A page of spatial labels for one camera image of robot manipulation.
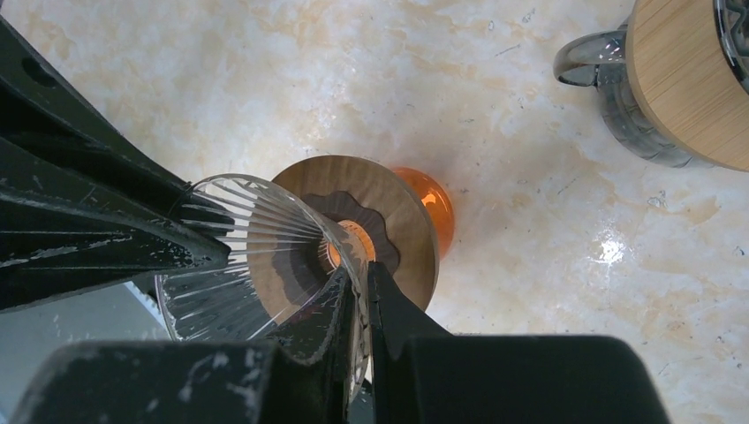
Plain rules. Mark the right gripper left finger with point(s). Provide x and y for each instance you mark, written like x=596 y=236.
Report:
x=300 y=375

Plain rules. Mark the orange glass flask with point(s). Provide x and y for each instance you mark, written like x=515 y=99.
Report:
x=437 y=203

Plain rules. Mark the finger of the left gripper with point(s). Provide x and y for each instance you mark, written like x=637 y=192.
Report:
x=81 y=207

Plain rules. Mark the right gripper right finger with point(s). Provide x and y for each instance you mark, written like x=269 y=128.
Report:
x=424 y=374

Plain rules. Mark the clear glass dripper cone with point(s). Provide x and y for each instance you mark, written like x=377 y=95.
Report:
x=731 y=19

